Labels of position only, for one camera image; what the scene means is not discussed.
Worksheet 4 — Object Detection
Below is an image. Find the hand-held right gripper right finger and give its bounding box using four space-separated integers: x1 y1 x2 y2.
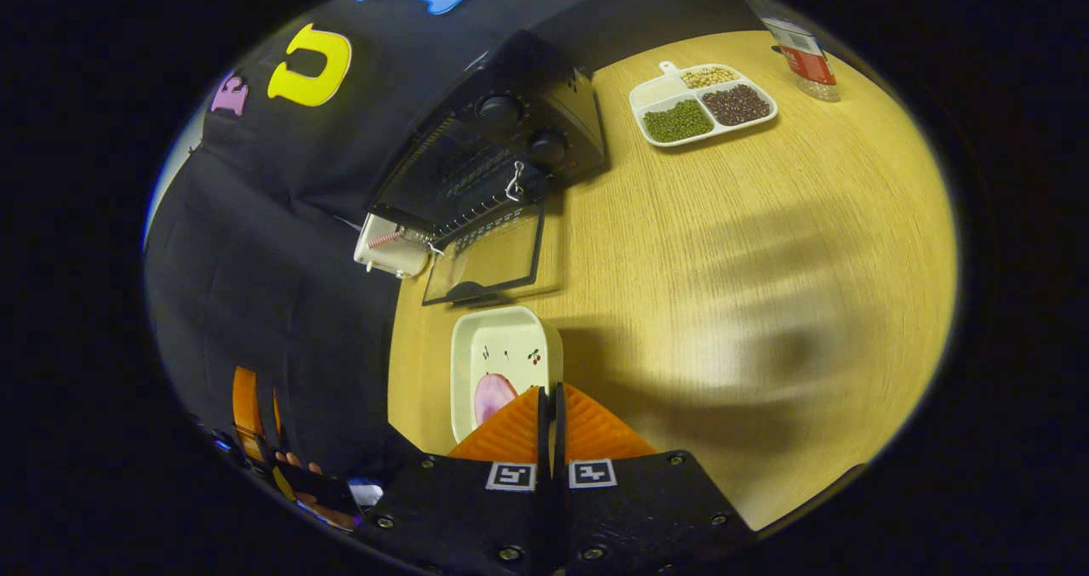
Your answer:
551 382 756 576

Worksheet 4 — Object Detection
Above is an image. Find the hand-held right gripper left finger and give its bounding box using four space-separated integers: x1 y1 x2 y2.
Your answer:
353 385 552 576

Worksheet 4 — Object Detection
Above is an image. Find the pink ham slice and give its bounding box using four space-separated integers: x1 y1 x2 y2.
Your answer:
473 373 520 429

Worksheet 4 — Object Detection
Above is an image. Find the cream rectangular food tray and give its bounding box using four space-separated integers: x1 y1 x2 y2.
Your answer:
449 305 564 446

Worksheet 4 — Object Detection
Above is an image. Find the black electric oven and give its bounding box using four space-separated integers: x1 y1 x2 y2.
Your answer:
366 30 607 307

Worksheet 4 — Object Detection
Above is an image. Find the white toaster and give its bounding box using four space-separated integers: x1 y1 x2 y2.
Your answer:
353 213 431 280

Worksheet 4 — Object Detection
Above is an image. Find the green mung beans pile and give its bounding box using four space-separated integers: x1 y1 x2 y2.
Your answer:
643 100 715 144

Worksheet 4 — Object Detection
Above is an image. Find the white divided plate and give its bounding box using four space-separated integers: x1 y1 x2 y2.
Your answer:
629 60 779 148

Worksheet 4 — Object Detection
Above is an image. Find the dark red beans pile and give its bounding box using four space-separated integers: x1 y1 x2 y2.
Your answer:
703 84 773 127

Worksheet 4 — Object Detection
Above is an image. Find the yellow soybeans pile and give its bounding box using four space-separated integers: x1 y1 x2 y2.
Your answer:
681 65 740 90

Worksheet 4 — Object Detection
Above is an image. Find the clear plastic water bottle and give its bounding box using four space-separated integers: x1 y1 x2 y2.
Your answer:
738 0 843 103

